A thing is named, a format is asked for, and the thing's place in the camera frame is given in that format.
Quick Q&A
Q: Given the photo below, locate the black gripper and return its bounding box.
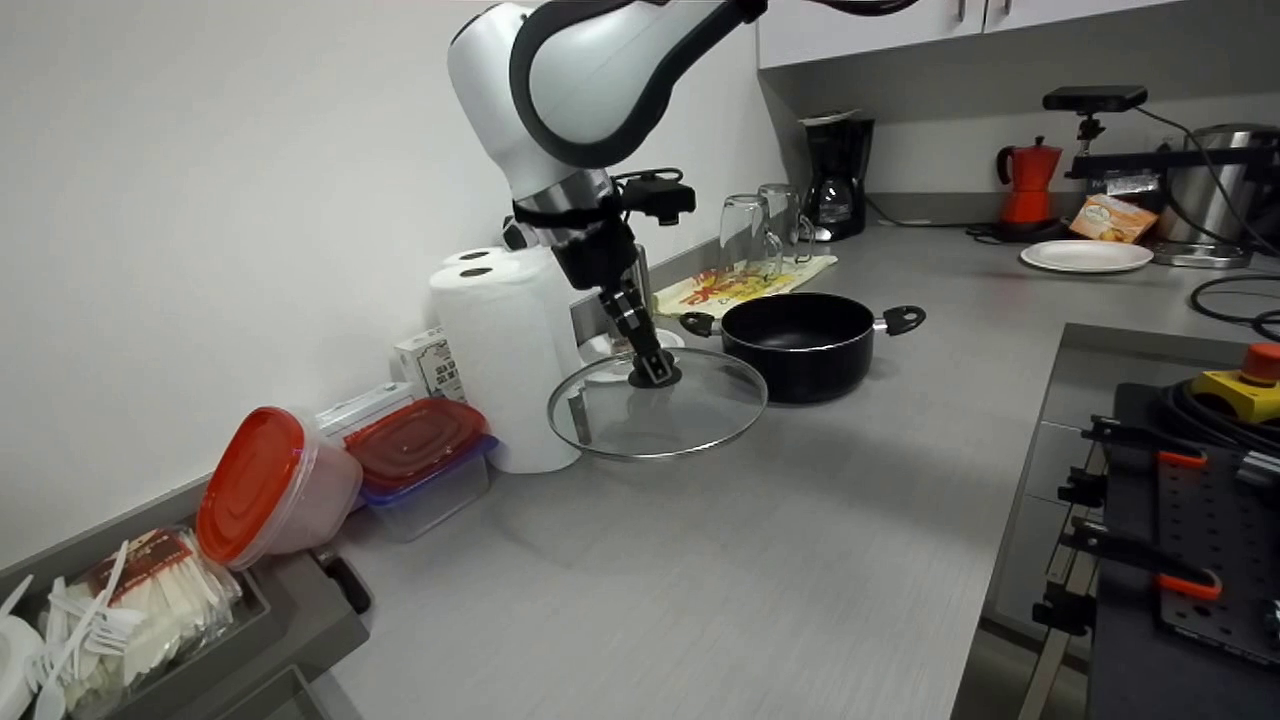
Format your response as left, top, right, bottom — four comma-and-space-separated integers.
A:
548, 208, 683, 393

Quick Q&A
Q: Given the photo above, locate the glass lid with black knob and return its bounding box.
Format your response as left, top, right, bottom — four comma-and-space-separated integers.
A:
543, 345, 774, 466

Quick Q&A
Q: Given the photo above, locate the clear drinking glass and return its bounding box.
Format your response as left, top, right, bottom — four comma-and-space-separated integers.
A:
716, 193, 770, 256
758, 180, 804, 251

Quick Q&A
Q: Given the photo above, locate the rectangular container with red lid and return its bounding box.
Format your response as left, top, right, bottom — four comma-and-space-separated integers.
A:
340, 397, 502, 545

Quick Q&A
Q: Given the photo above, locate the round container with red lid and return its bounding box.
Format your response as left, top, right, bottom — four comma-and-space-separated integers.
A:
191, 402, 369, 577

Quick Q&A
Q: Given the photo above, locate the red moka pot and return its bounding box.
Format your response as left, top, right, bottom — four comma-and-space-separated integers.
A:
992, 130, 1069, 231

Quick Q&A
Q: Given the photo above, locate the steel kettle pot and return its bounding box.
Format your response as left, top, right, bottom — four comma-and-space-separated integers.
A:
1156, 120, 1280, 260

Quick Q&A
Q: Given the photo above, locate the yellow printed dish towel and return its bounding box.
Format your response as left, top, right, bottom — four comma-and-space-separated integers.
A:
654, 251, 840, 323

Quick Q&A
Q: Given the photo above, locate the small white box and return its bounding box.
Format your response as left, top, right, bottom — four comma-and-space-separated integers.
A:
388, 328, 470, 407

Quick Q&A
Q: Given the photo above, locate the black coffee maker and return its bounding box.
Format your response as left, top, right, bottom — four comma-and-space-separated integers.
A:
797, 107, 881, 249

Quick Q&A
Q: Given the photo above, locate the clear flat plastic container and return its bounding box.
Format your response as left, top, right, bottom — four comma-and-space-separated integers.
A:
318, 380, 425, 442

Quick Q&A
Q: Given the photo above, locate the white dinner plate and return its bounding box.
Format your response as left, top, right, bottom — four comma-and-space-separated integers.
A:
1018, 236, 1159, 280

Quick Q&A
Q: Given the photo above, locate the grey metal bin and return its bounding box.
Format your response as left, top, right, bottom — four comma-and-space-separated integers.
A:
0, 477, 373, 720

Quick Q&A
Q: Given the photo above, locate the orange paper packet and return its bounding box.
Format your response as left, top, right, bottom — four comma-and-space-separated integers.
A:
1069, 193, 1159, 249

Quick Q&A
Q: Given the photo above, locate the bag of white plastic cutlery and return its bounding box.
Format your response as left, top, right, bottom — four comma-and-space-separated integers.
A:
36, 528, 250, 716

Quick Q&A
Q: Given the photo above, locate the yellow emergency stop button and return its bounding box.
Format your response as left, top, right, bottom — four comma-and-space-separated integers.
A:
1189, 338, 1280, 428

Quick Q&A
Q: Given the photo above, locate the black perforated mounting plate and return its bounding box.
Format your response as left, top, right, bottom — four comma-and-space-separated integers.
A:
1086, 380, 1280, 720

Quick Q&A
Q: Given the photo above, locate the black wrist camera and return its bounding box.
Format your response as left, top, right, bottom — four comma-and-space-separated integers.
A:
607, 167, 699, 226

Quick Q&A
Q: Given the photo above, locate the black pot with two handles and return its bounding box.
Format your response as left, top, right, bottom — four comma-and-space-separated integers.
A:
678, 289, 927, 407

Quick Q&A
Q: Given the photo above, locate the white wall cabinet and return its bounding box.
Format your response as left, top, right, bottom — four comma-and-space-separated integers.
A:
752, 0, 1177, 73

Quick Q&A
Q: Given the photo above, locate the black camera on stand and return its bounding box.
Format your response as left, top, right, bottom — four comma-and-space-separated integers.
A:
1039, 84, 1152, 153

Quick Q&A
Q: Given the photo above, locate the black clamp with orange handle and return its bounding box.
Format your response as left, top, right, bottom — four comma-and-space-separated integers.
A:
1056, 517, 1228, 608
1078, 410, 1211, 478

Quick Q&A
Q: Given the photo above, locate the black cable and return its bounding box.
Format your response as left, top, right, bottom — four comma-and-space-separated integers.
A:
1183, 272, 1280, 345

